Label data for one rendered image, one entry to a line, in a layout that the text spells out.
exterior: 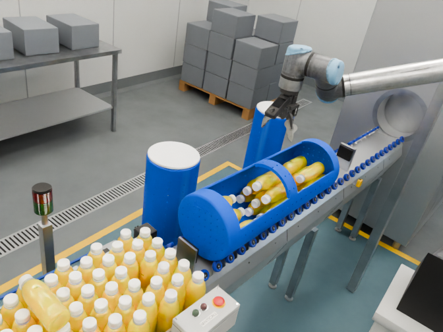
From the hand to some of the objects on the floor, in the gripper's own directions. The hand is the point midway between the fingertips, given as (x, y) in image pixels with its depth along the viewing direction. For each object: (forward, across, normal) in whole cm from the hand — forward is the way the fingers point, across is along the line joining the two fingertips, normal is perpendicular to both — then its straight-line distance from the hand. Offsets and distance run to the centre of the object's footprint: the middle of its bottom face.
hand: (275, 135), depth 168 cm
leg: (+138, -6, -161) cm, 212 cm away
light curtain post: (+140, -32, -107) cm, 179 cm away
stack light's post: (+141, +38, +80) cm, 166 cm away
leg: (+138, +8, -161) cm, 212 cm away
